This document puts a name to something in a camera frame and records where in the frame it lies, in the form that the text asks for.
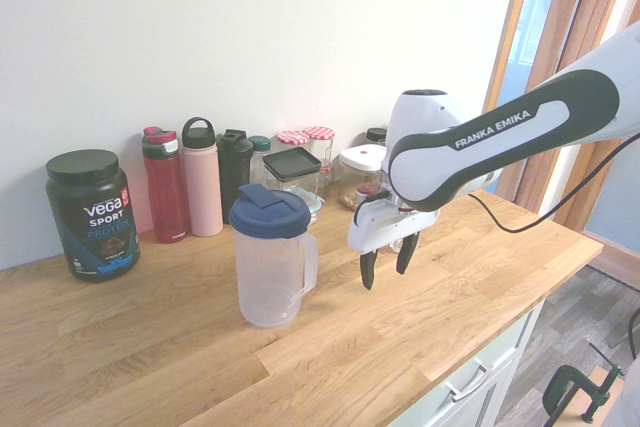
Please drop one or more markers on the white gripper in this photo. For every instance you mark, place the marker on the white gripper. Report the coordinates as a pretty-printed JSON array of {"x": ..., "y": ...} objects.
[{"x": 380, "y": 227}]

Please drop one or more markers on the clear pitcher with blue lid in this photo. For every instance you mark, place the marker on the clear pitcher with blue lid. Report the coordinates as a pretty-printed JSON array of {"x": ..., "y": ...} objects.
[{"x": 267, "y": 257}]

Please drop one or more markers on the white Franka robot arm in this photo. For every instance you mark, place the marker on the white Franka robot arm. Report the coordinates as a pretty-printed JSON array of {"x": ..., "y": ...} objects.
[{"x": 500, "y": 147}]

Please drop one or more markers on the red water bottle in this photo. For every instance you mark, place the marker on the red water bottle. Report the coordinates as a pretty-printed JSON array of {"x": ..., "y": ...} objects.
[{"x": 165, "y": 187}]

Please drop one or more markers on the glass container with teal lid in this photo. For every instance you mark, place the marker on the glass container with teal lid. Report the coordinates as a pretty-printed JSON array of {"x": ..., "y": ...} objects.
[{"x": 314, "y": 204}]

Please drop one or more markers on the container with white clip lid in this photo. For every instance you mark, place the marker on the container with white clip lid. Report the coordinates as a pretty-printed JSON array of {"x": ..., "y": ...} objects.
[{"x": 357, "y": 167}]

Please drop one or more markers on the small jar with red lid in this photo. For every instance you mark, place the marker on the small jar with red lid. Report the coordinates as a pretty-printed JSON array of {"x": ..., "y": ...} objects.
[{"x": 326, "y": 173}]

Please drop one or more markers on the jar with dark lid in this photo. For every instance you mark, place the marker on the jar with dark lid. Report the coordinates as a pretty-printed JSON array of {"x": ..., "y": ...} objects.
[{"x": 376, "y": 135}]

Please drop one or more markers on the square container with black lid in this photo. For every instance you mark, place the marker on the square container with black lid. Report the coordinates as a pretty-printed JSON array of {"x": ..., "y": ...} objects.
[{"x": 292, "y": 162}]

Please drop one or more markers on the jar with red gingham lid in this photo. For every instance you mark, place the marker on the jar with red gingham lid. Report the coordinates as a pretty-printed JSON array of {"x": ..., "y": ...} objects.
[
  {"x": 292, "y": 138},
  {"x": 320, "y": 139}
]

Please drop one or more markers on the white kitchen cabinet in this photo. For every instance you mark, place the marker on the white kitchen cabinet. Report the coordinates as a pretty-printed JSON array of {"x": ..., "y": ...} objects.
[{"x": 480, "y": 397}]

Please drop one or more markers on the clear bottle with green cap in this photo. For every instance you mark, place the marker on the clear bottle with green cap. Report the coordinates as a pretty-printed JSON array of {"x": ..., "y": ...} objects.
[{"x": 260, "y": 144}]

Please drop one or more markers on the black shaker bottle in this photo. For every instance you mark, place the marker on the black shaker bottle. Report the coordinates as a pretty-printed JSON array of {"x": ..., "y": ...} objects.
[{"x": 232, "y": 172}]

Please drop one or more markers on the pink bottle with black cap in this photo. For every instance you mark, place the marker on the pink bottle with black cap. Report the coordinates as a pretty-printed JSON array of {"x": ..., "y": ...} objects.
[{"x": 201, "y": 187}]

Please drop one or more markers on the green metal clamp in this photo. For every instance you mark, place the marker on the green metal clamp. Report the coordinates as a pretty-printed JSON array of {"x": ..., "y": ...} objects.
[{"x": 555, "y": 387}]

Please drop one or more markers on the black Vega protein tub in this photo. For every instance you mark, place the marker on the black Vega protein tub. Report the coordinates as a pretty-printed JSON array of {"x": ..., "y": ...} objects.
[{"x": 95, "y": 217}]

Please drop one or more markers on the wooden door with glass panel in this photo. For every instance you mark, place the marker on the wooden door with glass panel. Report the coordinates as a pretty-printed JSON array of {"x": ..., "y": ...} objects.
[{"x": 570, "y": 12}]

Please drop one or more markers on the wooden door frame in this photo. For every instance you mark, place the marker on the wooden door frame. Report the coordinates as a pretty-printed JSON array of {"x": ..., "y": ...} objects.
[{"x": 517, "y": 2}]

